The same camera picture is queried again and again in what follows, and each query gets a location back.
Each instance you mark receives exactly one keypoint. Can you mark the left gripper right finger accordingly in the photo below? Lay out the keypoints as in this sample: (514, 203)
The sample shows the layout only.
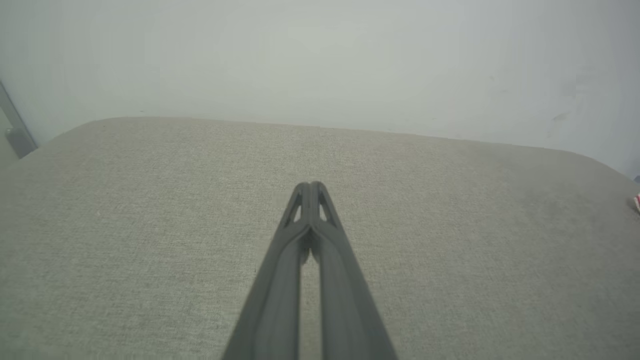
(345, 300)

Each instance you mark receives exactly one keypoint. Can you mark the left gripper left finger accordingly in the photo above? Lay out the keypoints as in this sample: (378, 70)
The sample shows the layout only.
(280, 290)

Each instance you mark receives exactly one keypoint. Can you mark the red and white basketball jersey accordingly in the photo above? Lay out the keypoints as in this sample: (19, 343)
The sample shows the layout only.
(637, 202)

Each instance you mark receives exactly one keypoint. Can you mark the grey fabric sofa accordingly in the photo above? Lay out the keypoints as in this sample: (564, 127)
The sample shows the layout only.
(150, 225)

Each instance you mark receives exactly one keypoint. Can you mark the grey metal post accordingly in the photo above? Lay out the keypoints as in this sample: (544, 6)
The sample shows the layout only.
(20, 137)

